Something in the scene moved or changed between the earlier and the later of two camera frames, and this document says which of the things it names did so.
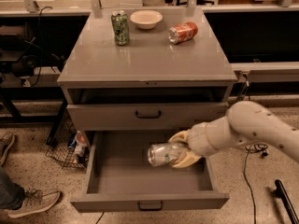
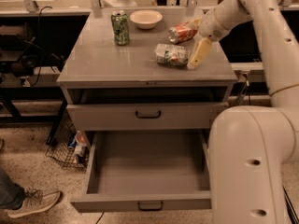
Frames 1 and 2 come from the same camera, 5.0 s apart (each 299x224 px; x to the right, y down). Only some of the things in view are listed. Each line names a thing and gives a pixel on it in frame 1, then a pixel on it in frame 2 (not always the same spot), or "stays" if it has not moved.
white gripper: x=198 y=139 -> x=209 y=26
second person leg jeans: x=11 y=193 stays
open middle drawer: x=116 y=175 stays
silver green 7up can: x=164 y=153 -> x=171 y=54
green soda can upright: x=120 y=20 stays
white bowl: x=146 y=20 stays
